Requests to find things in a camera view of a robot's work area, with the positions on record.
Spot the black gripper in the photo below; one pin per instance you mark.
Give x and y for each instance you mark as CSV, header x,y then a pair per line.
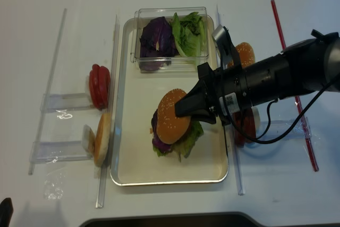
x,y
217,92

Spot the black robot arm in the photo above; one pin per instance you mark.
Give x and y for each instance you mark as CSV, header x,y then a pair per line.
x,y
300,69

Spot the green lettuce on burger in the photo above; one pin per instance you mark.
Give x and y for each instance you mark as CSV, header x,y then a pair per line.
x,y
182,148

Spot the meat patties stack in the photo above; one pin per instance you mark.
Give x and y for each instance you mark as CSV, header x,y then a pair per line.
x,y
245,121

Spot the green lettuce in box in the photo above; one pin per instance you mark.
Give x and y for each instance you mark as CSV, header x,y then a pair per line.
x,y
189,34

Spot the tomato slices stack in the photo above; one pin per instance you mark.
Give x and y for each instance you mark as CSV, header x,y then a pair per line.
x,y
99,82

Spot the purple cabbage on burger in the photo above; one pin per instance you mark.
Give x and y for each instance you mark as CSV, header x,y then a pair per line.
x,y
159,147

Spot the white metal tray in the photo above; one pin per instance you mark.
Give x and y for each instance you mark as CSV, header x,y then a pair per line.
x,y
134,162

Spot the spare sesame bun top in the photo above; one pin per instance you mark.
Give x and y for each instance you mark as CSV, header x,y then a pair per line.
x,y
246,54

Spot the clear plastic vegetable box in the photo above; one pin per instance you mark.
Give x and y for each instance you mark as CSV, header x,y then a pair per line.
x,y
178,63

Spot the purple cabbage in box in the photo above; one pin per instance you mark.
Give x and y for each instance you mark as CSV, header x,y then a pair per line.
x,y
156,41

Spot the bun bottom slice left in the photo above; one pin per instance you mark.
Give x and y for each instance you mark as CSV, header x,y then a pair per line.
x,y
102,139

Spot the black object bottom edge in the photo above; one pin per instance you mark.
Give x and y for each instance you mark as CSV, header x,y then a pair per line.
x,y
222,219

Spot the clear thin strip far left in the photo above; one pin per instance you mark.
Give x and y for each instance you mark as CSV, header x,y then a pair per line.
x,y
47,91

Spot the black object bottom left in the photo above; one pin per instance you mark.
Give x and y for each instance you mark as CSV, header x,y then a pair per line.
x,y
6,212

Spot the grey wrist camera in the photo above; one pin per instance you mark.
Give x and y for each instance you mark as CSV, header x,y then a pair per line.
x,y
224,47

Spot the clear long guide rail right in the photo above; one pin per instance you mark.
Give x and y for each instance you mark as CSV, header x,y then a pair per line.
x,y
233,148

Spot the clear long guide rail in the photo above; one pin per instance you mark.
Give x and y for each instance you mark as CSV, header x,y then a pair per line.
x,y
104,168
233,148

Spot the clear long guide rail left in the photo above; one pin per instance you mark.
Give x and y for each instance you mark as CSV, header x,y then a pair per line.
x,y
104,168

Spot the clear rail holder upper left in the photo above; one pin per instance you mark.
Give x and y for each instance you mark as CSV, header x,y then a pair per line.
x,y
65,102

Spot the clear rail holder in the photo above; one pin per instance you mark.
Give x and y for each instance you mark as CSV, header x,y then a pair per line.
x,y
52,152
65,102

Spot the clear rail holder lower left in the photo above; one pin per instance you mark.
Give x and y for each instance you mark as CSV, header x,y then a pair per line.
x,y
52,152

